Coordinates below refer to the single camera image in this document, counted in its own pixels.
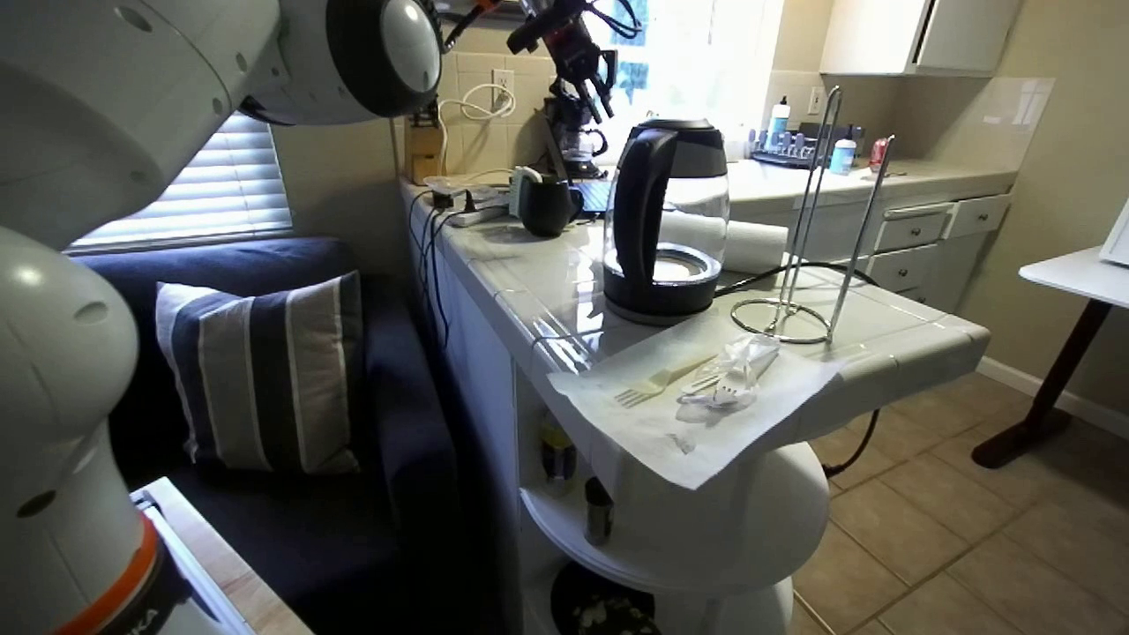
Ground dark shelf bottle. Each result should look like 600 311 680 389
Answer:
584 471 617 546

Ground tall blue soap bottle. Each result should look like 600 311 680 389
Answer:
761 95 798 157

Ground yellow tape strip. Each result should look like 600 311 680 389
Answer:
613 350 721 411

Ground short light blue bottle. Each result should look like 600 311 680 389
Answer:
827 135 861 181

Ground dark dish rack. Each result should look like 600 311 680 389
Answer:
747 124 832 169

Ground white paper sheet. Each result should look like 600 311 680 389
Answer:
547 332 847 497

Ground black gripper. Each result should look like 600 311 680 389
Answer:
504 0 622 120

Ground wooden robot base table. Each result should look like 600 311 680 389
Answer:
131 471 314 635

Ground metal wire paper towel rack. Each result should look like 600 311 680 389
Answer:
727 82 899 352

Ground white power strip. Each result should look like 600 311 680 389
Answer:
417 171 515 234

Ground dark blue sofa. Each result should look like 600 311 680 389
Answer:
72 237 499 635

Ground yellow green shelf bottle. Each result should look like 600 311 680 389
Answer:
535 410 584 488

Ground black plug cable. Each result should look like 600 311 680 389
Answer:
413 196 458 356

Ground dark mug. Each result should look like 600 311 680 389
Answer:
504 163 586 242

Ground black coffee maker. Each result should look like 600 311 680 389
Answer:
540 98 617 219

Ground wooden knife block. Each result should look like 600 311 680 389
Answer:
403 108 450 188

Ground white desk with black leg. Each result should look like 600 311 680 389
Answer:
969 242 1129 471

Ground white upper wall cabinet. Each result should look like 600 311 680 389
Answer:
818 0 1027 82

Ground white window blinds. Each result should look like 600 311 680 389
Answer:
69 108 295 258

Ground black kettle power cable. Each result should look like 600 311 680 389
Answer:
708 258 884 481

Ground dark bottom shelf item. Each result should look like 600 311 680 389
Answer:
547 559 662 635

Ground striped blue white pillow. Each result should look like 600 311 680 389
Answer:
151 268 370 481

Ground white drawer cabinet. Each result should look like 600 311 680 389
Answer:
859 188 1018 316

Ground white wall cord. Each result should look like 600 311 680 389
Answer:
450 71 522 127

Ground black glass electric kettle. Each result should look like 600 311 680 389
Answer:
600 115 733 328

